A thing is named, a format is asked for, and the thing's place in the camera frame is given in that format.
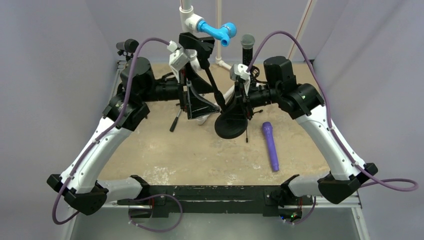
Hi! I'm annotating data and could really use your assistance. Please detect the purple microphone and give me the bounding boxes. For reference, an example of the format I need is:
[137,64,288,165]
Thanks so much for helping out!
[262,121,280,172]

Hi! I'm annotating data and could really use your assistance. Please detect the hammer with black handle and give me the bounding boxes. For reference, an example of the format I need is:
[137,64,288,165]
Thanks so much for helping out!
[169,109,183,132]

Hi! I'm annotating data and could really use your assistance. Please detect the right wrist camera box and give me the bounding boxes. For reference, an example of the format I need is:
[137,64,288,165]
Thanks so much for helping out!
[229,63,251,83]

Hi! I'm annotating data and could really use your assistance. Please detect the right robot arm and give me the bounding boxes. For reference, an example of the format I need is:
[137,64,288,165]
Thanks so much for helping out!
[214,56,378,204]

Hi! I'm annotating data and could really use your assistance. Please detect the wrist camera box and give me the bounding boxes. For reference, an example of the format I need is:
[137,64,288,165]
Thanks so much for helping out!
[229,63,251,83]
[167,40,190,72]

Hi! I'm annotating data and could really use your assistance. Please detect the blue plastic faucet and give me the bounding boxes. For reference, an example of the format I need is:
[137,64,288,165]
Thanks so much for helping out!
[196,20,237,47]

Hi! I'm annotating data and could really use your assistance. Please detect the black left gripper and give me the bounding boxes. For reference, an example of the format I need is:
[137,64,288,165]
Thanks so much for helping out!
[140,60,220,118]

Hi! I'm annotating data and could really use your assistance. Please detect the black speckled condenser microphone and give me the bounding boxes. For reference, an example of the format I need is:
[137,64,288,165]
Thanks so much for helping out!
[240,33,255,66]

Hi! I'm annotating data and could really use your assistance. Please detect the black round-base microphone stand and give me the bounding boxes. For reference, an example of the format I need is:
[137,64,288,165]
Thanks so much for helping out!
[178,32,248,140]

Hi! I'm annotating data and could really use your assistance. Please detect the small black tripod stand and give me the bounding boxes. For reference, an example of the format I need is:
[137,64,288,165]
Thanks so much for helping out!
[117,50,134,61]

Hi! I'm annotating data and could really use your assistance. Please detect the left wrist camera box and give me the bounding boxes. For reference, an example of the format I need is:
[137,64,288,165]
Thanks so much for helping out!
[167,40,190,72]

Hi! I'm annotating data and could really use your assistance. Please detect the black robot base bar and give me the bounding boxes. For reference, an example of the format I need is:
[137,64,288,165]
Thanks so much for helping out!
[117,184,314,221]

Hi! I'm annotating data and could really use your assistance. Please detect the white PVC pipe frame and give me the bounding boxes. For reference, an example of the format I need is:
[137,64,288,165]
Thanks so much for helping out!
[179,0,317,125]

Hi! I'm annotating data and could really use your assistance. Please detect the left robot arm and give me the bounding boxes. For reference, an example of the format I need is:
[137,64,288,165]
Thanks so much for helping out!
[46,57,220,216]

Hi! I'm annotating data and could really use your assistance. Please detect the small dark grey microphone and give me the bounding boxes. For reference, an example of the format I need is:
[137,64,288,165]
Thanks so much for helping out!
[115,38,139,54]

